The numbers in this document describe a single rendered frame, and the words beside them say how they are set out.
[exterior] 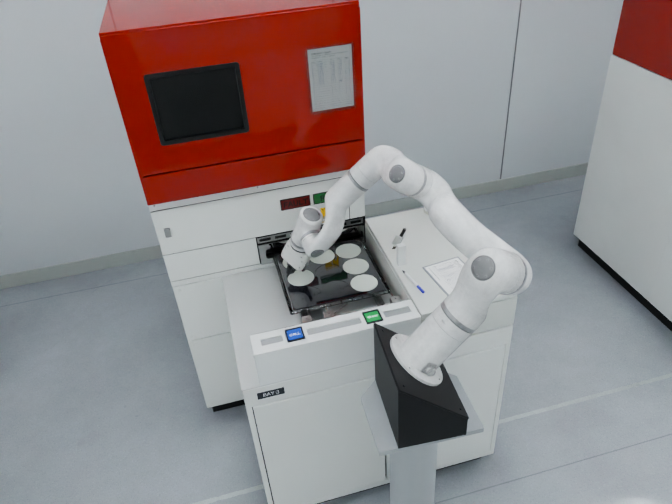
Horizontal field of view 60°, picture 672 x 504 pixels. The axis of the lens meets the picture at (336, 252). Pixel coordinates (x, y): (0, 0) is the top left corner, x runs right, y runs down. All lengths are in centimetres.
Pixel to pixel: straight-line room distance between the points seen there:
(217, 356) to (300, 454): 67
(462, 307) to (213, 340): 133
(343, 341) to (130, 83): 105
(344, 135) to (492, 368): 101
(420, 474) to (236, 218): 113
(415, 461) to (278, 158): 113
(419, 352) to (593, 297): 212
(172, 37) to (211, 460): 180
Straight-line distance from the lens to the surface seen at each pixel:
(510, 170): 454
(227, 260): 237
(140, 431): 305
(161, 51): 196
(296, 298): 211
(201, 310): 251
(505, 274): 153
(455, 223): 166
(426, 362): 168
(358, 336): 189
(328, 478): 241
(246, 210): 226
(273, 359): 187
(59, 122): 372
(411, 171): 170
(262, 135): 208
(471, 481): 270
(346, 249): 233
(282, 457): 224
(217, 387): 282
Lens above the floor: 224
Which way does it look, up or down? 35 degrees down
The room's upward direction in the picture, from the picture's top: 4 degrees counter-clockwise
